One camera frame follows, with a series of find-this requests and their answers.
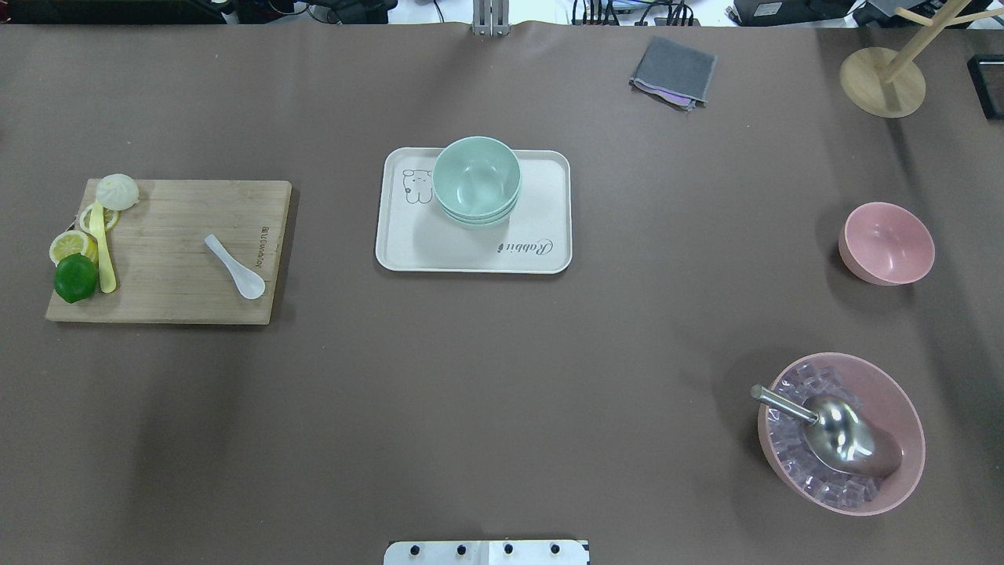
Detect white ceramic spoon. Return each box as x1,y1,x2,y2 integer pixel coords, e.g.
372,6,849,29
204,235,266,300

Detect small pink bowl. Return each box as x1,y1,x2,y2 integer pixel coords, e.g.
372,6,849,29
838,202,936,286

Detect large pink bowl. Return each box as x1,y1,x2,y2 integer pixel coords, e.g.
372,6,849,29
758,352,926,517

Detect cream rabbit tray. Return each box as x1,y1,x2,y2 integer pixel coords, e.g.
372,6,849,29
374,147,573,275

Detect green stacked bowls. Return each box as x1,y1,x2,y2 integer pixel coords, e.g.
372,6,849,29
431,136,522,228

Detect grey folded cloth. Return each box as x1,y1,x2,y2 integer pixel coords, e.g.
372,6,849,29
630,37,718,111

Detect wooden cutting board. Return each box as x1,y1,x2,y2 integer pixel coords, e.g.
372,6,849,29
45,180,292,325

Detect metal ice scoop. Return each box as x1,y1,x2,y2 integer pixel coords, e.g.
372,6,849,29
750,384,899,478

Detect lemon slice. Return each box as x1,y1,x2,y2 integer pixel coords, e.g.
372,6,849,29
76,203,121,235

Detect white steamed bun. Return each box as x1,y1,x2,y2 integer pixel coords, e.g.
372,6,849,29
96,174,140,212

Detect green lime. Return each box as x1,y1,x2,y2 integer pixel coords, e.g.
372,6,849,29
53,253,98,304

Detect lemon half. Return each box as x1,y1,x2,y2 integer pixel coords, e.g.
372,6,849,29
48,229,98,265

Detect wooden cup tree stand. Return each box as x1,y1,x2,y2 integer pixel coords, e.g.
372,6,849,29
839,1,1003,118

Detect black glass rack tray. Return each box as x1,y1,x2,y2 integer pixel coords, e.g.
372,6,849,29
967,54,1003,119

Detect aluminium frame post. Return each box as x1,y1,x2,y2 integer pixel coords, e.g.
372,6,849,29
471,0,511,37

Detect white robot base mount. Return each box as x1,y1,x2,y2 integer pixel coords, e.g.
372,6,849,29
383,539,591,564

